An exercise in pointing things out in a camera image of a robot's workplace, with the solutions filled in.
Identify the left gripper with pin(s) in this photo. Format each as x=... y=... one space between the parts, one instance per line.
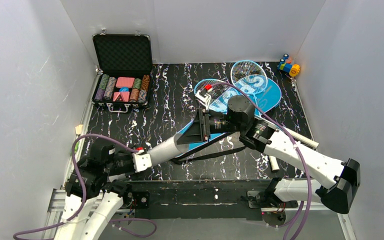
x=119 y=159

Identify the colourful toy block train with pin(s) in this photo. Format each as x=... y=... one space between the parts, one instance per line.
x=286 y=65

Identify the white shuttlecock tube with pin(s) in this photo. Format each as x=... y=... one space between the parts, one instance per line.
x=167 y=150

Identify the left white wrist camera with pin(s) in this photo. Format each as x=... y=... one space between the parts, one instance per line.
x=141 y=160

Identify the left blue badminton racket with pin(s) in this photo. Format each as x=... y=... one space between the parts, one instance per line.
x=220 y=94

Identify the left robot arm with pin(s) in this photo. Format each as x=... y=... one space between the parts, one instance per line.
x=91 y=199

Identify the black poker chip case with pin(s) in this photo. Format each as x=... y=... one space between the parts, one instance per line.
x=123 y=55

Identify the beige wooden block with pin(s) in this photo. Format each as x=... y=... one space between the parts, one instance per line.
x=78 y=129

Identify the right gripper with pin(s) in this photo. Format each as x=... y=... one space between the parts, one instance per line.
x=205 y=125

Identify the right blue badminton racket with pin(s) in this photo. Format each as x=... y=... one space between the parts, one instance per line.
x=249 y=77

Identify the blue badminton racket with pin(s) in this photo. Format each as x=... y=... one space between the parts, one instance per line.
x=220 y=94
x=249 y=77

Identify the blue racket bag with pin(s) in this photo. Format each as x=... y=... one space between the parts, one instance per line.
x=267 y=100

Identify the green clip on rail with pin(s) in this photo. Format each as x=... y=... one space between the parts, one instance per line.
x=74 y=148

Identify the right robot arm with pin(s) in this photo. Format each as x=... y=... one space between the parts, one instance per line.
x=334 y=183

